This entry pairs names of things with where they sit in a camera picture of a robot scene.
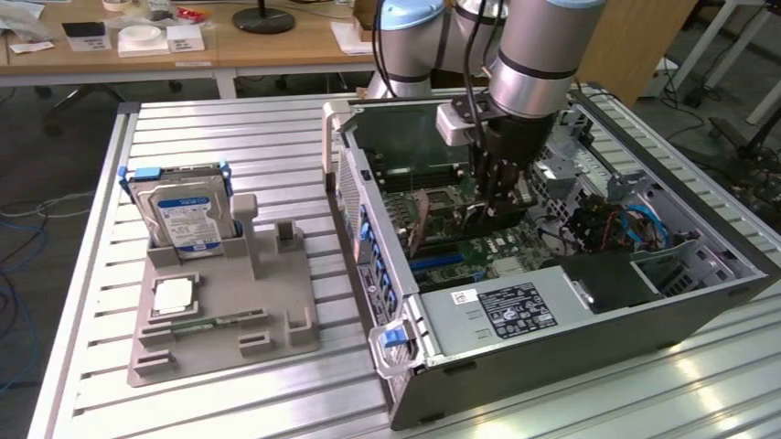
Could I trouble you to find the blue expansion slot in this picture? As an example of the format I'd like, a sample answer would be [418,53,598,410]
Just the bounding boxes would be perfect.
[414,253,463,272]

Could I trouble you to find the multicolour power wire bundle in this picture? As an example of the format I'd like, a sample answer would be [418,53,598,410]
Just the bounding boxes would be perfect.
[563,196,618,255]

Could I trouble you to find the blue SATA wire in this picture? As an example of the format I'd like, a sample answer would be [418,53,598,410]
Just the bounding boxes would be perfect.
[616,203,672,252]

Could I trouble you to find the plain white box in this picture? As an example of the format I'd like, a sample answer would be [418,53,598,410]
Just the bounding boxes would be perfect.
[163,25,206,54]

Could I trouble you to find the wooden desk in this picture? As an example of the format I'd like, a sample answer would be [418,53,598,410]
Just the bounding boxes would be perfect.
[0,0,550,88]

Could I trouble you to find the black round lamp base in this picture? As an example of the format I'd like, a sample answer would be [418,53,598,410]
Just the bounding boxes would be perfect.
[231,0,298,36]

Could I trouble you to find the hard disk with blue caddy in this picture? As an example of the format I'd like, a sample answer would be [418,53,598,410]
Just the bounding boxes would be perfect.
[116,162,236,262]

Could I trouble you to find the brown cardboard box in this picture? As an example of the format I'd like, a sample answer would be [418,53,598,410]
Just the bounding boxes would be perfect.
[353,0,383,33]

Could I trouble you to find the grey open PC case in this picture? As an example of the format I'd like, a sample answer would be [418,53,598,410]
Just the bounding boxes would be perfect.
[321,81,772,432]

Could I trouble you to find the grey power supply unit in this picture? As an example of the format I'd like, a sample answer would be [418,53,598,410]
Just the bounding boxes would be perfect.
[419,266,597,358]

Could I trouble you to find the silver disk bay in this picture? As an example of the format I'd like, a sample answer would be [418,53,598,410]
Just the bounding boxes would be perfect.
[628,230,745,298]

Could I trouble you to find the green RAM stick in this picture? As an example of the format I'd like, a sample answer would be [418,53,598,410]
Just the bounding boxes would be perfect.
[170,314,244,333]

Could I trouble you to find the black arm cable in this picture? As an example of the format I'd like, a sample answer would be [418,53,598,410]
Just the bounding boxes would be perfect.
[370,0,493,155]

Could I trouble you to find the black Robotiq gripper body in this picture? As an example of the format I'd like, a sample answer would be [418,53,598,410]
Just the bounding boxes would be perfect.
[469,112,561,184]

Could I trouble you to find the white electrical box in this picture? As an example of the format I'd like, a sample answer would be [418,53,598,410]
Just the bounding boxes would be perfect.
[650,58,680,98]

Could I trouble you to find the blue floor cable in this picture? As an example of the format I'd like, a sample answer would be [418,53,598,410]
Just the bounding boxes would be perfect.
[0,214,49,394]

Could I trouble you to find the black Nvidia graphics card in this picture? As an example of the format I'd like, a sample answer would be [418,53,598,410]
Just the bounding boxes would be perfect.
[405,187,531,258]

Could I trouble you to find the black stand base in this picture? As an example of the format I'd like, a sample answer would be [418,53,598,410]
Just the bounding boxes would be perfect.
[706,116,781,184]

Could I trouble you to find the blue case latch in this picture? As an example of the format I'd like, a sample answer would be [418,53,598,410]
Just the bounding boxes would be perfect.
[377,328,407,352]

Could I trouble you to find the white booklet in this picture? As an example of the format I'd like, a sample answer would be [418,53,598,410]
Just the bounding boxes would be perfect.
[330,20,378,56]

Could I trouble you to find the white box with black top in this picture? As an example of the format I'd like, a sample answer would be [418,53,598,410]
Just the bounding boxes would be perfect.
[60,21,115,52]

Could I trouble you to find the silver chipset heat sink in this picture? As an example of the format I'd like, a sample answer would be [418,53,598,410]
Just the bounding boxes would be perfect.
[487,257,527,279]

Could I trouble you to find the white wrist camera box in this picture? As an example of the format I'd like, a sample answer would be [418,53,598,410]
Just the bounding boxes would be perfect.
[435,102,490,146]

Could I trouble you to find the grey parts rack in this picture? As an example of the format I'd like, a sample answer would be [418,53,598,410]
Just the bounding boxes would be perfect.
[124,192,322,390]

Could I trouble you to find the black RAM slot bank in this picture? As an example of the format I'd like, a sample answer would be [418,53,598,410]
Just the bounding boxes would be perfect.
[375,163,465,193]

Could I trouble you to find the white box with round hollow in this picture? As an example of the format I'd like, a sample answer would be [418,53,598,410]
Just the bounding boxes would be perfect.
[116,25,171,59]

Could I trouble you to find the clear plastic bag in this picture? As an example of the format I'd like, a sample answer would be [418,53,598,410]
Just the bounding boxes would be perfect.
[0,0,49,45]

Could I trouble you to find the green Dell motherboard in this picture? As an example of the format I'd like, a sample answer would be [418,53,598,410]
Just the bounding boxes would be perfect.
[371,157,561,294]

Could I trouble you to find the black office chair base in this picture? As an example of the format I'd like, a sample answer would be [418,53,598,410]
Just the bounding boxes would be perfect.
[36,81,130,136]

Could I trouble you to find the silver CPU socket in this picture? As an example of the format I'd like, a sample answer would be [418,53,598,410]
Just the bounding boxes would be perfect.
[419,187,475,216]

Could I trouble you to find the wooden cabinet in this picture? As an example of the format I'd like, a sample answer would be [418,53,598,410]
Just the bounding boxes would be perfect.
[573,0,701,104]

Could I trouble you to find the silver CPU chip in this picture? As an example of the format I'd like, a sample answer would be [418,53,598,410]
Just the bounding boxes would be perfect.
[151,281,195,315]

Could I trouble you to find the silver perforated drive cage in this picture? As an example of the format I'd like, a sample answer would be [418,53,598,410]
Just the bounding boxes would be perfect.
[529,107,613,225]

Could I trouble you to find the white desk frame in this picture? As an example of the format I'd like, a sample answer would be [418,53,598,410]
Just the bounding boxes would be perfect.
[668,0,781,125]

